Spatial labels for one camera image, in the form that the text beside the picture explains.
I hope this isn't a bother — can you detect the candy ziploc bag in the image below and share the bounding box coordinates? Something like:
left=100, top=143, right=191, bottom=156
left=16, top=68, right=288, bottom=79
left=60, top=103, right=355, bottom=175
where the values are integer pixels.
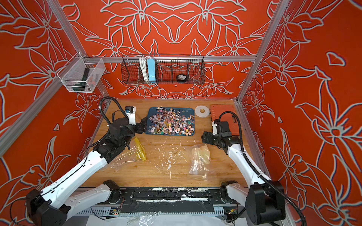
left=109, top=138, right=147, bottom=171
left=189, top=145, right=212, bottom=177

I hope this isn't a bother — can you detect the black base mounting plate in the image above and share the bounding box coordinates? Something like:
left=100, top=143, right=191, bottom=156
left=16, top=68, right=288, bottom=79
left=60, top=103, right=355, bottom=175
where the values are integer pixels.
left=95, top=187, right=249, bottom=214

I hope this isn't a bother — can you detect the white cable bundle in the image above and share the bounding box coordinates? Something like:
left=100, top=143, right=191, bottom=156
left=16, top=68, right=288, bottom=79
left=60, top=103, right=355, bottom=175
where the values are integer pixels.
left=139, top=56, right=149, bottom=82

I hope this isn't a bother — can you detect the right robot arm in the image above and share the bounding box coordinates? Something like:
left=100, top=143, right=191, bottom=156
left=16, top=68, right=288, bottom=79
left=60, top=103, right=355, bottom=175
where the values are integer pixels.
left=202, top=120, right=286, bottom=225

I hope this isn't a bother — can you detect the black wire basket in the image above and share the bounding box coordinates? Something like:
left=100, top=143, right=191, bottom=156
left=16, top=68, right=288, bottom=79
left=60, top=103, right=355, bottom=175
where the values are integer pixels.
left=121, top=54, right=206, bottom=85

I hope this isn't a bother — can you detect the light blue box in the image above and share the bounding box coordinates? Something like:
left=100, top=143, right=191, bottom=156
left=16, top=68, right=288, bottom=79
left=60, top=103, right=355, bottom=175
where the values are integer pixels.
left=147, top=58, right=156, bottom=82

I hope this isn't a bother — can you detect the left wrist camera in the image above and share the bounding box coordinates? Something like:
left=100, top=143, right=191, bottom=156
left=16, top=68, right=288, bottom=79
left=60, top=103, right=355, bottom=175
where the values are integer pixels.
left=124, top=106, right=136, bottom=126

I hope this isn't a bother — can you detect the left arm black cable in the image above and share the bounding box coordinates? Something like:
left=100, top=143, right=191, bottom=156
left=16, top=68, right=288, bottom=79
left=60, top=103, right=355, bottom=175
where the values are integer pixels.
left=9, top=96, right=131, bottom=226

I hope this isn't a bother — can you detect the orange tool case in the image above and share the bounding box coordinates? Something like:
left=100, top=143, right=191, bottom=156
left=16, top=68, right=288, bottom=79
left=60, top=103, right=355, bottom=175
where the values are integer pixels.
left=210, top=105, right=239, bottom=136

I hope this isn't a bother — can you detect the dark teal tray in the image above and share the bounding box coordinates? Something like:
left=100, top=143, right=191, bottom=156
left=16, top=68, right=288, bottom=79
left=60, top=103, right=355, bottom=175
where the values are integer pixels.
left=143, top=106, right=196, bottom=136

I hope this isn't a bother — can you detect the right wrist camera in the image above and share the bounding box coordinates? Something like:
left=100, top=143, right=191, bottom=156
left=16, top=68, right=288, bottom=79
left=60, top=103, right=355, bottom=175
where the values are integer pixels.
left=212, top=120, right=218, bottom=135

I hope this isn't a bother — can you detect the clear plastic bin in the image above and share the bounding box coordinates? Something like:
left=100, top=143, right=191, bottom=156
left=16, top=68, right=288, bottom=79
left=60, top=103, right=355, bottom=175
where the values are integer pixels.
left=57, top=52, right=106, bottom=93

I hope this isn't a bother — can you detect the poured candy pile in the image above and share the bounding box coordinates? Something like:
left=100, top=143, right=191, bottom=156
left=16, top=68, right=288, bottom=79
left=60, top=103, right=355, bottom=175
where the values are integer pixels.
left=147, top=107, right=196, bottom=136

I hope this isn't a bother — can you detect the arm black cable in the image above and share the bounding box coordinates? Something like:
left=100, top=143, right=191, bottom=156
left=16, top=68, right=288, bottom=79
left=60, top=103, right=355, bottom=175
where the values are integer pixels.
left=9, top=96, right=131, bottom=226
left=218, top=111, right=307, bottom=226

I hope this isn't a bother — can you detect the green black tool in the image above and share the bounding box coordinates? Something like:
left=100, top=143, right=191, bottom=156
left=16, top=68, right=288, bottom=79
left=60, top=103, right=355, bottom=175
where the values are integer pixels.
left=72, top=67, right=90, bottom=91

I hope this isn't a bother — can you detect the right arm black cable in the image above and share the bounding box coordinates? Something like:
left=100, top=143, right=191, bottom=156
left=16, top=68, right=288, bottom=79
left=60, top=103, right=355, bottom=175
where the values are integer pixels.
left=218, top=111, right=307, bottom=226

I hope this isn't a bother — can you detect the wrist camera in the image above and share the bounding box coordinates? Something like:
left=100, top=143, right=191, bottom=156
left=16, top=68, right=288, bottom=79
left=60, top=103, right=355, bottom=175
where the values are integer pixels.
left=212, top=120, right=218, bottom=135
left=124, top=106, right=136, bottom=126

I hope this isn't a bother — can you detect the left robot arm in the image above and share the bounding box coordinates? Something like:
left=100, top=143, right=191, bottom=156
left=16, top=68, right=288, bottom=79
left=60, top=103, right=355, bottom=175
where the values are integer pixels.
left=25, top=118, right=148, bottom=226

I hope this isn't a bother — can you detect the white tape roll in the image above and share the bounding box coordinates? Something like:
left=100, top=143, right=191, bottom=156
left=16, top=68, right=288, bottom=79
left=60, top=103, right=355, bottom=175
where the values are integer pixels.
left=195, top=105, right=210, bottom=118

